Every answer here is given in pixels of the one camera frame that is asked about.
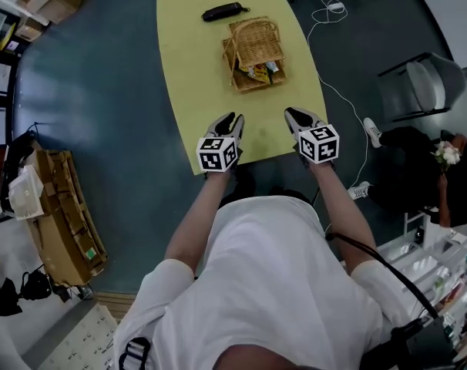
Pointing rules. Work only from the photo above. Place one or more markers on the white square box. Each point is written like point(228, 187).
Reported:
point(25, 193)

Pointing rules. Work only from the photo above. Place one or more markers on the person's left forearm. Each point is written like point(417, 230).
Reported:
point(197, 222)

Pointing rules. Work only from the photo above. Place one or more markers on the white flower bouquet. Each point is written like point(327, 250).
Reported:
point(447, 154)

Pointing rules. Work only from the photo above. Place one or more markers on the green yellow snack packet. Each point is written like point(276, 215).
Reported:
point(261, 73)

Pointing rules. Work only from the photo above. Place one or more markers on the white power adapter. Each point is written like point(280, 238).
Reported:
point(335, 6)

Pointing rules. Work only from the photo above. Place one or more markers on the black headset gear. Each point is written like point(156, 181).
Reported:
point(4, 299)

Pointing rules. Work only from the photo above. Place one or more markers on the long brown cardboard box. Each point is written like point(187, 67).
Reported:
point(60, 245)

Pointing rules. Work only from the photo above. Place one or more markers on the person's right forearm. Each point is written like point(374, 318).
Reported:
point(343, 218)

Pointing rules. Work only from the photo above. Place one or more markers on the grey chair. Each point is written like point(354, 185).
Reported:
point(426, 85)

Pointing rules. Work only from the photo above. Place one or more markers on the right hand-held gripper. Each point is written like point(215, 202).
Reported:
point(318, 145)

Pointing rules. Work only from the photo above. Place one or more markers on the white dotted board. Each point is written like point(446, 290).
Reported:
point(83, 345)

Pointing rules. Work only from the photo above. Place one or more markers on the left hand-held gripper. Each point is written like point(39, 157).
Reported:
point(214, 156)

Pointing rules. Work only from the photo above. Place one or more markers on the black grey device pack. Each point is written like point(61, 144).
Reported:
point(426, 345)

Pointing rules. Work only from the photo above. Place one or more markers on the black zip case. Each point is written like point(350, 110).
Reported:
point(224, 12)

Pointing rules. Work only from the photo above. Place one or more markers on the white storage shelf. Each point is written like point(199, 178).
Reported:
point(437, 272)

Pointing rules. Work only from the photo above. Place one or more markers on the small brown cardboard box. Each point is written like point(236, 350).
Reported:
point(29, 29)

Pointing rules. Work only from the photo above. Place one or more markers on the wooden slat ramp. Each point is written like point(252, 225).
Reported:
point(116, 305)

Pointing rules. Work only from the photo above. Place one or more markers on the light blue plastic packet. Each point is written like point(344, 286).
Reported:
point(272, 66)

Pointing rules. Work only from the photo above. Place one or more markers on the person's white shirt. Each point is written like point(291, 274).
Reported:
point(264, 287)

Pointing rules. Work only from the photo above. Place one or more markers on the black bag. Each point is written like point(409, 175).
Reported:
point(14, 156)

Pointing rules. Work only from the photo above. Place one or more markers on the wicker basket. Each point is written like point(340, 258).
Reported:
point(258, 42)

